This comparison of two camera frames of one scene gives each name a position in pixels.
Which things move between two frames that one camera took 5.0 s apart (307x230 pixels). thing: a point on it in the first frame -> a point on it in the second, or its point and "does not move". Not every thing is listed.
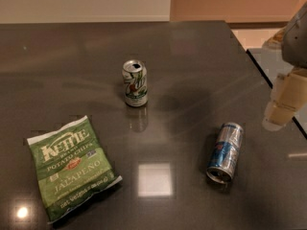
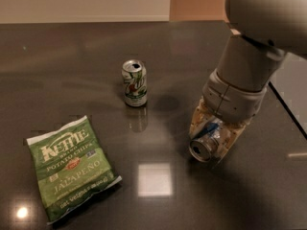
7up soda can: [135, 82] does not move
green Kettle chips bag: [70, 168] does not move
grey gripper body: [296, 43] -> [230, 100]
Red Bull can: [225, 152] -> [203, 146]
